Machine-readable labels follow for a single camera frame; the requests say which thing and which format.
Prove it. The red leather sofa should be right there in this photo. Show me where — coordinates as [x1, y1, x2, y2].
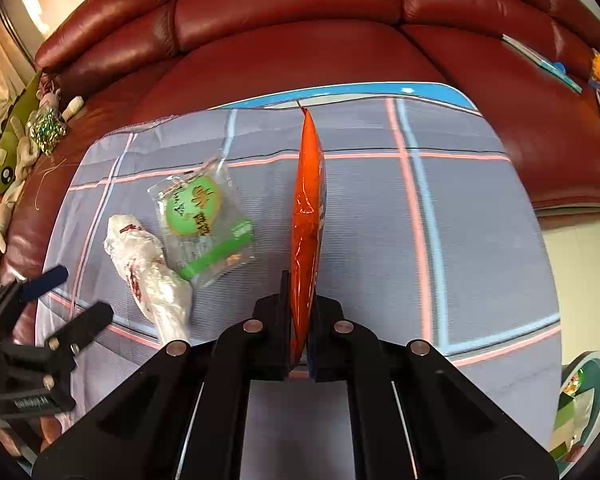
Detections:
[0, 0, 600, 273]

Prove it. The green plush toy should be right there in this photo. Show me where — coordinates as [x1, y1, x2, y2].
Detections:
[0, 71, 47, 197]

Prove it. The teal flat packet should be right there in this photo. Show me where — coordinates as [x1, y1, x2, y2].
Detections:
[500, 34, 584, 95]

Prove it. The light blue table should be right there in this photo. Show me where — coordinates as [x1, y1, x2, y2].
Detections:
[206, 80, 482, 112]

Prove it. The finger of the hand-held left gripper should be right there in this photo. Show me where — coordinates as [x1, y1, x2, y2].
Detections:
[0, 265, 70, 312]
[10, 301, 115, 362]

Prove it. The glittery green ornament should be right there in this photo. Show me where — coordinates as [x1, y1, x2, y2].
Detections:
[29, 109, 69, 157]

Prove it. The orange snack packet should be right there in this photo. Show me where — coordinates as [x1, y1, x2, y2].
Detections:
[289, 101, 329, 367]

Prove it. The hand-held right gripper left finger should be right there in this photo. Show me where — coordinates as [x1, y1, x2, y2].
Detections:
[32, 270, 293, 480]

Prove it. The grey checked cloth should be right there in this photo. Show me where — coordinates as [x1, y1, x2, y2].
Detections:
[34, 94, 564, 480]

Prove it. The green cookie packet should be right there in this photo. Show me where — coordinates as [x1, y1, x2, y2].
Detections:
[147, 157, 257, 289]

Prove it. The white plastic bag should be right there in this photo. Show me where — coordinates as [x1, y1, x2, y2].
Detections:
[103, 213, 195, 344]

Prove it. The cream plush toy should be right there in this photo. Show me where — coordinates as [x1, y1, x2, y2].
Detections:
[61, 95, 85, 122]

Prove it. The beige curtain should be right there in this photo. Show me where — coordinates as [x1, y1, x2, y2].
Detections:
[0, 4, 37, 113]

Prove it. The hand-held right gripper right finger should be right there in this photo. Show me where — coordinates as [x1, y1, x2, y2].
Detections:
[307, 292, 561, 480]

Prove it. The light blue plastic bin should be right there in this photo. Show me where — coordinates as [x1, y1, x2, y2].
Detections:
[550, 350, 600, 464]

